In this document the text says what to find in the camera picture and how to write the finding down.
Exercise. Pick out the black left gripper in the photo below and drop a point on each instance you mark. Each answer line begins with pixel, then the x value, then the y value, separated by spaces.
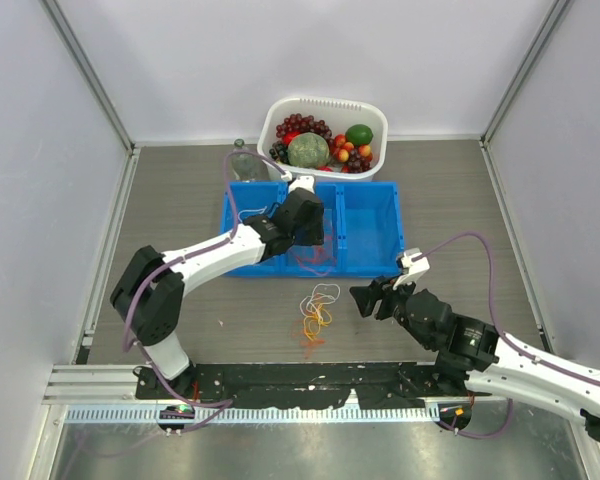
pixel 316 232

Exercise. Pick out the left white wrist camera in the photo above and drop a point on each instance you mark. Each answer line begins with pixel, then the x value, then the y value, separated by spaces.
pixel 302 182

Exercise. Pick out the white slotted cable duct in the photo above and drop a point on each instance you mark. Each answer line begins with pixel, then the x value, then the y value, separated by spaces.
pixel 155 413

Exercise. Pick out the red grape bunch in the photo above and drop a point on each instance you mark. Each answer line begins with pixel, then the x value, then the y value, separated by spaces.
pixel 297 123

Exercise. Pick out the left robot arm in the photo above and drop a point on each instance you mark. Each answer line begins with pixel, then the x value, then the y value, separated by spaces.
pixel 149 294

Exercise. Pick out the left blue bin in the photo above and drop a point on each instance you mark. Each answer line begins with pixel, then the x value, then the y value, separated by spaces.
pixel 251 199

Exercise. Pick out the dark grape bunch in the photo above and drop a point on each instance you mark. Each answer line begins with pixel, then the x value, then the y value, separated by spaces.
pixel 279 152

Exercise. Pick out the right blue bin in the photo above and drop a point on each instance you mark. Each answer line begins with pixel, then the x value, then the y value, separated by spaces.
pixel 372 234

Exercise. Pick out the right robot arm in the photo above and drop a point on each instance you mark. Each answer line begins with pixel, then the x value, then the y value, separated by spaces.
pixel 483 359

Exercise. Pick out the green melon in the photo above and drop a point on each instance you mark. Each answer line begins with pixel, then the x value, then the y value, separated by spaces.
pixel 308 150

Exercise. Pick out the clear glass bottle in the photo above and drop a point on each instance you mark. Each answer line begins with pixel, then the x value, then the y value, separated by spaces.
pixel 247 167

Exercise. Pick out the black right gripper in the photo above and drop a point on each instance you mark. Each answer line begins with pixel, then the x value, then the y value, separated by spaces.
pixel 365 297

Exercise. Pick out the red yellow peaches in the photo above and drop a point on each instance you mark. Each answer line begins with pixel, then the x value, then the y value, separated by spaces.
pixel 349 158

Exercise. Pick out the green mango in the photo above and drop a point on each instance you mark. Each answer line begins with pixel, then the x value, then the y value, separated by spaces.
pixel 359 135

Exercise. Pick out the white plastic basket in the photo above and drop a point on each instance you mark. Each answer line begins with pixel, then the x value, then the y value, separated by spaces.
pixel 331 139

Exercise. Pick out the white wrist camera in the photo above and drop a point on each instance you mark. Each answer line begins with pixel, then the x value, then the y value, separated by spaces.
pixel 302 182
pixel 413 264

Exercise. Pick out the aluminium frame rail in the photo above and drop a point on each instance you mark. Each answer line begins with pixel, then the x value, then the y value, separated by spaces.
pixel 90 384

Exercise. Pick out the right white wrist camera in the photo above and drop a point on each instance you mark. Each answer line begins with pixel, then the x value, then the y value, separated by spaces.
pixel 413 264

